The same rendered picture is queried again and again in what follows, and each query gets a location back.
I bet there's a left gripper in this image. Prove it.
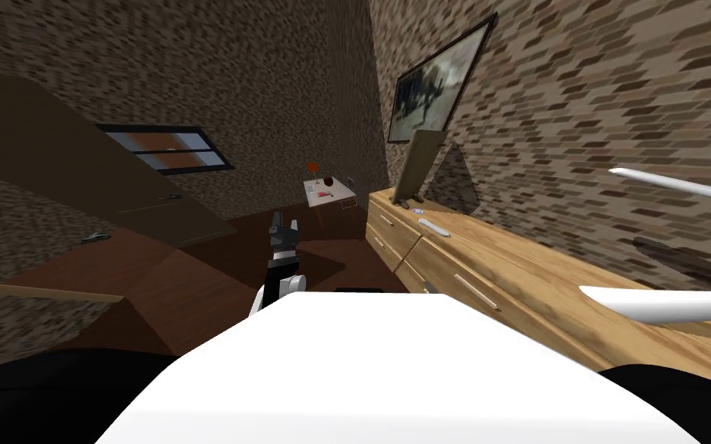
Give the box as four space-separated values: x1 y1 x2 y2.
268 211 301 255

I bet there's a small white table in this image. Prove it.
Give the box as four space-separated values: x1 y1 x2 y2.
302 161 360 212

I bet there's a black framed window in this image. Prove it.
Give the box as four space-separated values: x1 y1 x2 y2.
96 123 235 177

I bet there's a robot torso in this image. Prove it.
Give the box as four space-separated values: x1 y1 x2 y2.
95 285 702 444

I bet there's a light wooden sideboard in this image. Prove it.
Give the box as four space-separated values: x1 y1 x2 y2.
364 128 711 397

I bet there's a dark brown door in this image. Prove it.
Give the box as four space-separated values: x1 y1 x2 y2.
0 66 239 249

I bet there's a dark framed wall picture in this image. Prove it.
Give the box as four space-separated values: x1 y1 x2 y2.
386 12 499 146

